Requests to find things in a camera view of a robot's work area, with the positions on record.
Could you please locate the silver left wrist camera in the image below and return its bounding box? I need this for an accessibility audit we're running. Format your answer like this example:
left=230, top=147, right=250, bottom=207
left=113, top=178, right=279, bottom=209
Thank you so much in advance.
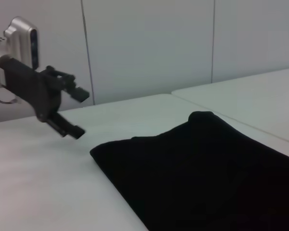
left=3, top=16, right=39, bottom=70

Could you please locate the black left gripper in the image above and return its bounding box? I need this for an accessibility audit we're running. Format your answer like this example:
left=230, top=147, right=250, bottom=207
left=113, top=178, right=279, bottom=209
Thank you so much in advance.
left=1, top=57, right=90, bottom=140

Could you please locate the black shirt with FREE print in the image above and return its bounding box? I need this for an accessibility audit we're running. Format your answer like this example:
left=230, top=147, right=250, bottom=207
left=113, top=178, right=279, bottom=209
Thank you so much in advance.
left=89, top=111, right=289, bottom=231

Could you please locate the thin dark left gripper cable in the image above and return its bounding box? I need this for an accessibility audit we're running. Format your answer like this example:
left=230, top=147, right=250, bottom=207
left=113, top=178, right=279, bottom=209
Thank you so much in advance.
left=0, top=84, right=22, bottom=105

